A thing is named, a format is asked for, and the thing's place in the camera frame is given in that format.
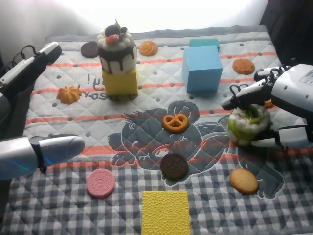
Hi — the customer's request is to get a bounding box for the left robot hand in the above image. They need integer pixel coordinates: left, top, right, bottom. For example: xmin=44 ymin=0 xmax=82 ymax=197
xmin=0 ymin=41 xmax=86 ymax=182

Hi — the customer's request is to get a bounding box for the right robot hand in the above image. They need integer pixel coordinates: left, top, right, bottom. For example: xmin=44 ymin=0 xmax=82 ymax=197
xmin=221 ymin=58 xmax=313 ymax=153

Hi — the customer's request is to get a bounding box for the green cream toy cake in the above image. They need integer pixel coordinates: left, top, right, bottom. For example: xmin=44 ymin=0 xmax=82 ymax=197
xmin=227 ymin=104 xmax=271 ymax=147

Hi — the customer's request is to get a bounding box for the chocolate drip toy cake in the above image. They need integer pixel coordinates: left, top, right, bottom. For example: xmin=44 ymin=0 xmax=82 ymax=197
xmin=96 ymin=19 xmax=138 ymax=75

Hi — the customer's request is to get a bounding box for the blue cube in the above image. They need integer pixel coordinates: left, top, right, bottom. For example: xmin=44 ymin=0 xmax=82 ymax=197
xmin=182 ymin=45 xmax=224 ymax=94

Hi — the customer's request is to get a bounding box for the yellow cube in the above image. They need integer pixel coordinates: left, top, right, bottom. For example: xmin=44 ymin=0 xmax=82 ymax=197
xmin=101 ymin=66 xmax=138 ymax=96

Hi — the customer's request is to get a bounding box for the brown chocolate chip cookie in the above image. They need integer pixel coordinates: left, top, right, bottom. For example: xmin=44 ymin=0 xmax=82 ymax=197
xmin=232 ymin=58 xmax=255 ymax=75

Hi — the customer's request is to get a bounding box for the black curtain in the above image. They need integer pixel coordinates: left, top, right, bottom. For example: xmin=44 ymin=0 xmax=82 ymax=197
xmin=258 ymin=0 xmax=313 ymax=67

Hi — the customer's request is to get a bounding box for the pink sandwich cookie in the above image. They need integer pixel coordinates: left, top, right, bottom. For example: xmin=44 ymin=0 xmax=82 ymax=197
xmin=87 ymin=168 xmax=115 ymax=199

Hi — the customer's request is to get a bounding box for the teal block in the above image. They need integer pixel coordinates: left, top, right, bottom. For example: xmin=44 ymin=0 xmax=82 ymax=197
xmin=189 ymin=38 xmax=220 ymax=52

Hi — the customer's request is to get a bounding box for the round golden biscuit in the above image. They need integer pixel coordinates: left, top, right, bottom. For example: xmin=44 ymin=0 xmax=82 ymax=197
xmin=229 ymin=168 xmax=259 ymax=195

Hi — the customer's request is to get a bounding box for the orange pretzel cookie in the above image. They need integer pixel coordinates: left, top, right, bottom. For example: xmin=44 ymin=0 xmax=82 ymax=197
xmin=161 ymin=114 xmax=189 ymax=134

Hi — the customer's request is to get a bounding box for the plain dark round cookie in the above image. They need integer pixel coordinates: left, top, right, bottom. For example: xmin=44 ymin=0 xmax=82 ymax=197
xmin=80 ymin=41 xmax=99 ymax=59

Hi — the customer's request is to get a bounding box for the grey quilt with bear print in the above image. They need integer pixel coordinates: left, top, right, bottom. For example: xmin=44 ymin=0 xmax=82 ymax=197
xmin=0 ymin=24 xmax=313 ymax=235

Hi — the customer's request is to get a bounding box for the dark sandwich cookie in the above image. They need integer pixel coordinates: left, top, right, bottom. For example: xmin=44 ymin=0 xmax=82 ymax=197
xmin=160 ymin=153 xmax=189 ymax=181

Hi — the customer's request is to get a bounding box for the orange swirl cookie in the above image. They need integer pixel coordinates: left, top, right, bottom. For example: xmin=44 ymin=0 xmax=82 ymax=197
xmin=138 ymin=41 xmax=158 ymax=57

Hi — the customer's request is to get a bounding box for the yellow textured block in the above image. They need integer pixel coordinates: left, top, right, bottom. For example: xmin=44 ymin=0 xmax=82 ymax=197
xmin=141 ymin=190 xmax=191 ymax=235

